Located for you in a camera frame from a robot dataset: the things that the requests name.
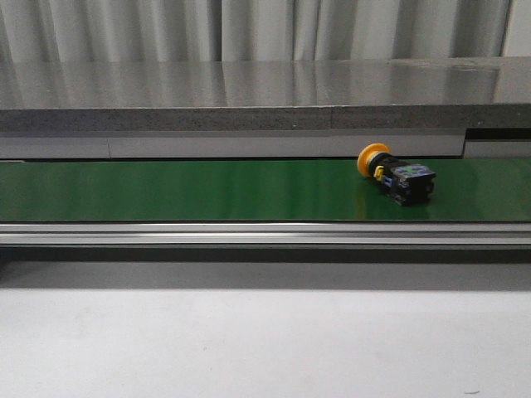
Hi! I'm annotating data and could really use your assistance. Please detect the grey rear conveyor rail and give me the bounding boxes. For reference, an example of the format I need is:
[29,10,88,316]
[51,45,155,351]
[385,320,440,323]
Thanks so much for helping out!
[1,128,530,160]

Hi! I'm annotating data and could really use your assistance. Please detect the yellow push button switch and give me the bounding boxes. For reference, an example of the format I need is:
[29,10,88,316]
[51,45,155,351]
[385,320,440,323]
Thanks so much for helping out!
[357,143,436,206]

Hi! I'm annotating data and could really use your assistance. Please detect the aluminium front conveyor rail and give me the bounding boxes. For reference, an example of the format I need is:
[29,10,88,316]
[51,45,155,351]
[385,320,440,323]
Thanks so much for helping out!
[1,221,530,248]

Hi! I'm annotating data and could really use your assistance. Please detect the green conveyor belt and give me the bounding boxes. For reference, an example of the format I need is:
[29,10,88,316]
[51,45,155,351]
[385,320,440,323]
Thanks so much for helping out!
[1,158,530,222]

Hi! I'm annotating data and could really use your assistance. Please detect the grey pleated curtain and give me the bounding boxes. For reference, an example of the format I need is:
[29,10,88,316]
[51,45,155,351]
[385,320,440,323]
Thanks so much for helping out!
[1,1,530,63]

